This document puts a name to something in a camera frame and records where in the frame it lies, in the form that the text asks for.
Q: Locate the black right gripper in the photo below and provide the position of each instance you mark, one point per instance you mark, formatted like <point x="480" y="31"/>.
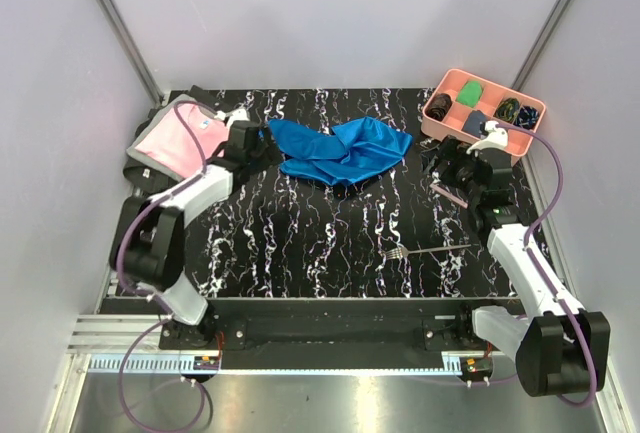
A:
<point x="454" y="151"/>

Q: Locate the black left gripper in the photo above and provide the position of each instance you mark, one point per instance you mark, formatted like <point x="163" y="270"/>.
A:
<point x="264" y="151"/>

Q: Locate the blue satin napkin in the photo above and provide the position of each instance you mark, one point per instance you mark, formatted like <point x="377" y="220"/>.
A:
<point x="351" y="153"/>

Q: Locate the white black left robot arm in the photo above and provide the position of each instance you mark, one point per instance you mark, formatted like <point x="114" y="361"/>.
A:
<point x="148" y="250"/>

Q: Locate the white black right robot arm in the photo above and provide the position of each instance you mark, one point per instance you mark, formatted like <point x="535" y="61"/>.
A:
<point x="560" y="348"/>

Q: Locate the grey rolled cloth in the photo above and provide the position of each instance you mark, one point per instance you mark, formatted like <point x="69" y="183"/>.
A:
<point x="474" y="124"/>

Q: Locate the brown patterned rolled tie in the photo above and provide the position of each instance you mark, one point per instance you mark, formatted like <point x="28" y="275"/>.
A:
<point x="439" y="106"/>

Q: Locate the green rolled cloth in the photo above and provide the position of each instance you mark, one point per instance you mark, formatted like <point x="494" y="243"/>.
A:
<point x="470" y="94"/>

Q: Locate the blue yellow patterned rolled tie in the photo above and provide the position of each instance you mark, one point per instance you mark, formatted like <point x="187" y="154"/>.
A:
<point x="508" y="110"/>

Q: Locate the pink folded shirt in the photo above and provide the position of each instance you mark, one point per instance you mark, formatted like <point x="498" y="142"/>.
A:
<point x="207" y="132"/>

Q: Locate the dark blue patterned rolled tie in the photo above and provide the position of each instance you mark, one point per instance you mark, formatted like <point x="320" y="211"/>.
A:
<point x="527" y="117"/>

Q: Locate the grey folded shirt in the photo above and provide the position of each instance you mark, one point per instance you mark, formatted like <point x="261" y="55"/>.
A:
<point x="165" y="145"/>

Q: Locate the silver fork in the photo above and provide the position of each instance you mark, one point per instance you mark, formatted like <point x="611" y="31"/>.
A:
<point x="400" y="252"/>

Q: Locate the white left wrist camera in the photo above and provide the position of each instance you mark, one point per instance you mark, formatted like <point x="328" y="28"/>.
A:
<point x="228" y="118"/>

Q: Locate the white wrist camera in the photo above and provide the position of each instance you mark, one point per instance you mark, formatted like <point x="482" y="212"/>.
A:
<point x="228" y="118"/>
<point x="495" y="137"/>

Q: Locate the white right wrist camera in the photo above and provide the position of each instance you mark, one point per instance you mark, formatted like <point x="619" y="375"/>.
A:
<point x="495" y="137"/>

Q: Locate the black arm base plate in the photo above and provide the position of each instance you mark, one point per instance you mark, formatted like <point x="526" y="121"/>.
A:
<point x="335" y="336"/>

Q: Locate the aluminium frame rail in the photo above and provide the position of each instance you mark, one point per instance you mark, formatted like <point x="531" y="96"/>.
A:
<point x="131" y="50"/>

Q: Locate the grey slotted cable duct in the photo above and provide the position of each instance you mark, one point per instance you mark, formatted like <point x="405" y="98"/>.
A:
<point x="154" y="363"/>

